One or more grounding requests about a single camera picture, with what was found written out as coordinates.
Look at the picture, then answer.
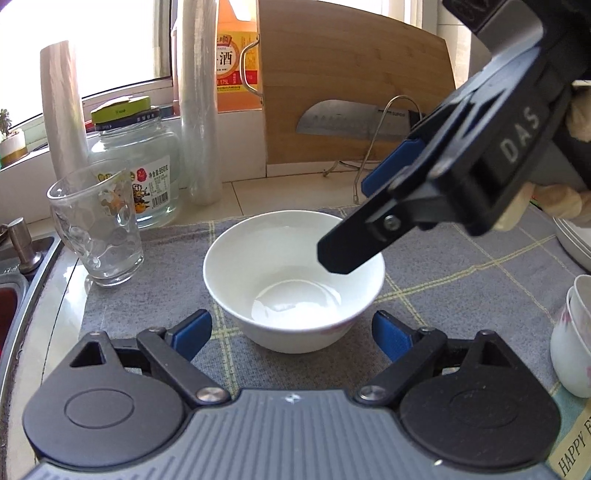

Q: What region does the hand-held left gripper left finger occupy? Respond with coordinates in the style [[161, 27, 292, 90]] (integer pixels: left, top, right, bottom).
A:
[[69, 309, 232, 408]]

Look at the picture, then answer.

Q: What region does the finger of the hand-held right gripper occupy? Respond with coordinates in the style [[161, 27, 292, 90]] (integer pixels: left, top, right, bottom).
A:
[[318, 180, 444, 275], [361, 65, 509, 195]]

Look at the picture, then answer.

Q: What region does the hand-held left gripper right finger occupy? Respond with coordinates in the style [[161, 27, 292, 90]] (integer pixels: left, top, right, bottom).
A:
[[355, 310, 513, 407]]

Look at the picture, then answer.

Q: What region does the white ceramic bowl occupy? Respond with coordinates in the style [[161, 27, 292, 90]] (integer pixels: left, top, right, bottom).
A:
[[203, 210, 386, 354]]

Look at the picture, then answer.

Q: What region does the person's right hand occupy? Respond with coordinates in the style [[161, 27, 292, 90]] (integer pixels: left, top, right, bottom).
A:
[[531, 84, 591, 219]]

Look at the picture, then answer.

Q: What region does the grey checked cloth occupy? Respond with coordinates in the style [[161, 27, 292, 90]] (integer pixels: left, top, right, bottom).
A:
[[81, 205, 591, 402]]

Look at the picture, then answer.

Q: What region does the steel cleaver knife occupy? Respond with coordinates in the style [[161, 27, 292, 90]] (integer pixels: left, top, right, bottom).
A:
[[297, 99, 426, 137]]

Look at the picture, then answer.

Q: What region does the bamboo cutting board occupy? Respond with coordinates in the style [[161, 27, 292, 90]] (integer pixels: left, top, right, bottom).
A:
[[256, 0, 458, 178]]

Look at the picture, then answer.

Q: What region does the clear glass cup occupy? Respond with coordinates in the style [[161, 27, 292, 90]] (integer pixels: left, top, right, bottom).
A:
[[46, 158, 145, 288]]

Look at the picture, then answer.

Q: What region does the glass jar with green lid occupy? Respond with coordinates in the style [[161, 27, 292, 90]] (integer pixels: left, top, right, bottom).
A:
[[88, 95, 181, 229]]

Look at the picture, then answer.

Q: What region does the stainless steel sink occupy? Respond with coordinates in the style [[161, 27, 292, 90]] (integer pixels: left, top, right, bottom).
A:
[[0, 235, 65, 370]]

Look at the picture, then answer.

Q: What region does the small white pink-flower bowl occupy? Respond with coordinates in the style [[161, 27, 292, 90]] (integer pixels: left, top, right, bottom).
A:
[[567, 274, 591, 324], [549, 284, 591, 398]]

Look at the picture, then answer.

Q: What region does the orange cooking wine bottle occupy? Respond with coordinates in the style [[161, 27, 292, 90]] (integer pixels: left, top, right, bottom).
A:
[[216, 0, 264, 112]]

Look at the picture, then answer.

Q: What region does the clear plastic wrap roll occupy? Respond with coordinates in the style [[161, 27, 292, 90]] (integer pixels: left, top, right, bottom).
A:
[[178, 0, 222, 206]]

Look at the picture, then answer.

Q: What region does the cream printed mat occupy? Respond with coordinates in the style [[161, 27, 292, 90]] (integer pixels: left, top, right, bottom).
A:
[[547, 378, 591, 480]]

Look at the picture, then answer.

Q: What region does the beige paper roll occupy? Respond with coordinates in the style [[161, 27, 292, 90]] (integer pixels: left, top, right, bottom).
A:
[[39, 41, 90, 183]]

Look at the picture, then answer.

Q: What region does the small potted plant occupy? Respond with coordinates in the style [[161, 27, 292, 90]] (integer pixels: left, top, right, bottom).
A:
[[0, 108, 26, 169]]

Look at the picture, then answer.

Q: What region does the metal wire rack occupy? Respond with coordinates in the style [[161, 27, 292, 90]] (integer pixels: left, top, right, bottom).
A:
[[239, 34, 423, 204]]

